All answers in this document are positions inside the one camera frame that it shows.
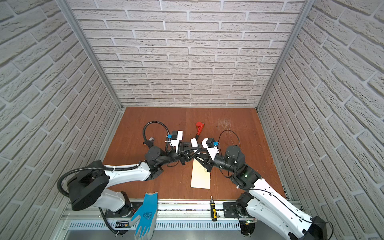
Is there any cream yellow envelope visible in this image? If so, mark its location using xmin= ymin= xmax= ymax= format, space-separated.
xmin=191 ymin=159 xmax=211 ymax=189

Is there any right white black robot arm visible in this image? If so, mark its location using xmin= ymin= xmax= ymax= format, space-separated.
xmin=192 ymin=142 xmax=331 ymax=240

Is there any left black corrugated cable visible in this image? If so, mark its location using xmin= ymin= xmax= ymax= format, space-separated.
xmin=56 ymin=120 xmax=172 ymax=236

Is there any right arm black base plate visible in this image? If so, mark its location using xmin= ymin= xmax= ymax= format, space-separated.
xmin=223 ymin=202 xmax=255 ymax=219

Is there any red black pipe wrench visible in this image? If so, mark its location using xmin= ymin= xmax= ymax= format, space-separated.
xmin=195 ymin=122 xmax=205 ymax=140

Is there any aluminium front rail frame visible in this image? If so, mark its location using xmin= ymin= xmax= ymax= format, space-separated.
xmin=49 ymin=191 xmax=316 ymax=240

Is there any white glue stick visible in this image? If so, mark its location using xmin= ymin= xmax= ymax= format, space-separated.
xmin=191 ymin=138 xmax=199 ymax=147

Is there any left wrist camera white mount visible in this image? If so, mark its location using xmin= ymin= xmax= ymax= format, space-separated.
xmin=167 ymin=131 xmax=183 ymax=153

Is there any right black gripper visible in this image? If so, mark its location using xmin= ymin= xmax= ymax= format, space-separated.
xmin=194 ymin=149 xmax=238 ymax=176

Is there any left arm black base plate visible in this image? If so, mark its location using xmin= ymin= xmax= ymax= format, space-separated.
xmin=104 ymin=202 xmax=143 ymax=218

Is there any black yellow screwdriver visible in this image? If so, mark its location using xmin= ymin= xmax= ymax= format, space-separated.
xmin=210 ymin=196 xmax=218 ymax=222

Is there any blue grey work glove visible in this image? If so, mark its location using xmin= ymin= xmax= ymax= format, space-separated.
xmin=129 ymin=192 xmax=158 ymax=240

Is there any small black clear plug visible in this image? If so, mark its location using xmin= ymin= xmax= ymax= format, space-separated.
xmin=144 ymin=137 xmax=155 ymax=148

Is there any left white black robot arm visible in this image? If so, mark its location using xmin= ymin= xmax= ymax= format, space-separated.
xmin=60 ymin=142 xmax=203 ymax=212

